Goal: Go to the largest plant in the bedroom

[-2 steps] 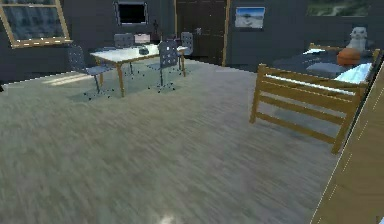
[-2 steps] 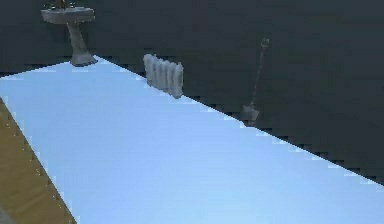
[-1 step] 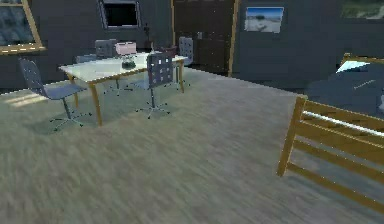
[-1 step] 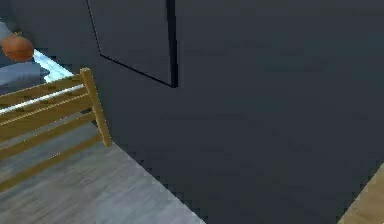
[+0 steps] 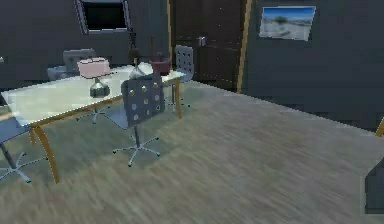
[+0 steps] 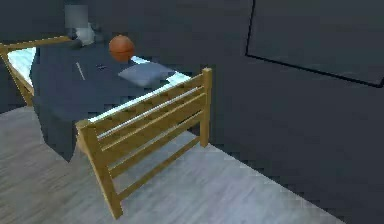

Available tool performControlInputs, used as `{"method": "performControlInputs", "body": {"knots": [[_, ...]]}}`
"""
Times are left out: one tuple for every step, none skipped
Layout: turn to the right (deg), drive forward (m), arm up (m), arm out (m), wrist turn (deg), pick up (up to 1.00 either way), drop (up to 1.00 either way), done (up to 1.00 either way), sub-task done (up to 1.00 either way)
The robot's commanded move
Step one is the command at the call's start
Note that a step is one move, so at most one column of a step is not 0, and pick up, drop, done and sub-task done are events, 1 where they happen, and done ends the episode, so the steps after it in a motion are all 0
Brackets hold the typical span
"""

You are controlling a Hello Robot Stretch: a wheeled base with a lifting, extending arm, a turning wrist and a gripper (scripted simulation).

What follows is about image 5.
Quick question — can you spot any pink shade table lamp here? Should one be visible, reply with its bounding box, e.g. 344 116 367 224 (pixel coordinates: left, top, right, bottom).
77 57 112 99

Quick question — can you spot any glass table with wooden legs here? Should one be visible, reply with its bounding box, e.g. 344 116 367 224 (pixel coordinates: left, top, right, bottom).
0 65 186 185

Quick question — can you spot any dark wooden door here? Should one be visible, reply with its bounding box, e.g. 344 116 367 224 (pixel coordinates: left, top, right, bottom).
169 0 248 93

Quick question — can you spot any framed landscape picture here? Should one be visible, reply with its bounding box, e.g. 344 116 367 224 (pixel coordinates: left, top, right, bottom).
258 5 317 42

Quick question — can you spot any dark grey box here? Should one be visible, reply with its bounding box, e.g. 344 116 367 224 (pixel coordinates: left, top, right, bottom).
360 159 384 216

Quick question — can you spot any wooden furniture leg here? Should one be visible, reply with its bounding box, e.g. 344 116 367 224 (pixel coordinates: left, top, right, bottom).
375 117 384 138

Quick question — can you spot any grey perforated swivel chair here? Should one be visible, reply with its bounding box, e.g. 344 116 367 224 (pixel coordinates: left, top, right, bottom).
165 44 195 108
105 73 166 168
0 104 49 184
46 48 113 125

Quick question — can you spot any dark red pot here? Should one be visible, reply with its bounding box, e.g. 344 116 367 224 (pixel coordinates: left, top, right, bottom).
151 57 172 76

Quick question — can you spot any dark window with grey frame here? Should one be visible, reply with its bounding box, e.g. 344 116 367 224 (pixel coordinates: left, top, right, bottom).
74 0 132 36

